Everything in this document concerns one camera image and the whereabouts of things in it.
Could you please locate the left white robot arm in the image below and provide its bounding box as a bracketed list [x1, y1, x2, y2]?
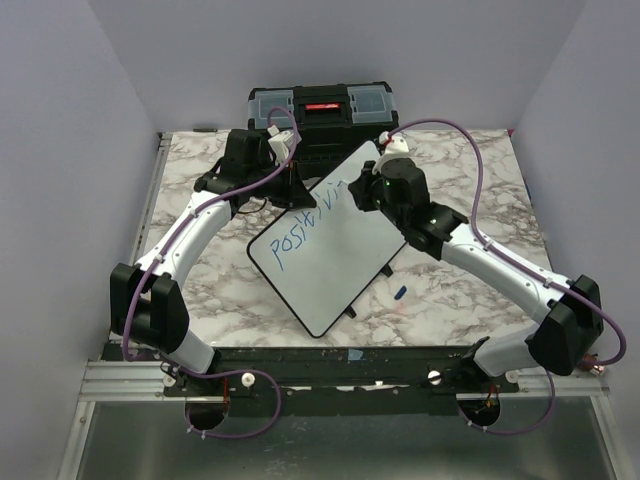
[109, 126, 316, 395]

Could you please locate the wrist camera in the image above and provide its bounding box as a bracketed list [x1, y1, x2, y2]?
[378, 131, 409, 163]
[267, 125, 301, 165]

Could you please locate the white whiteboard black frame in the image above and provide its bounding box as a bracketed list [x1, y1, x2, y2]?
[247, 141, 405, 338]

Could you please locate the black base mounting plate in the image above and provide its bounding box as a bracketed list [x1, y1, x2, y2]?
[164, 346, 519, 417]

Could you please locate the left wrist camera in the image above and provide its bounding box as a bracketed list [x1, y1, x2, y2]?
[267, 125, 301, 165]

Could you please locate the black plastic toolbox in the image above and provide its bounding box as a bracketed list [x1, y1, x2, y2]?
[248, 81, 399, 180]

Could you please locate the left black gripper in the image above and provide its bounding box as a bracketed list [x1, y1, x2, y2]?
[247, 159, 317, 209]

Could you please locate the blue marker cap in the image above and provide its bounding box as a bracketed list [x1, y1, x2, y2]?
[394, 286, 407, 300]

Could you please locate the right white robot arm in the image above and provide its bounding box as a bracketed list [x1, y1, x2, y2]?
[348, 158, 604, 392]

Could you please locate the aluminium side rail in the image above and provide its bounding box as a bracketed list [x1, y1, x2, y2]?
[57, 132, 173, 479]

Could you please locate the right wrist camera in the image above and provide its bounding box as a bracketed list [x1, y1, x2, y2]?
[378, 131, 409, 163]

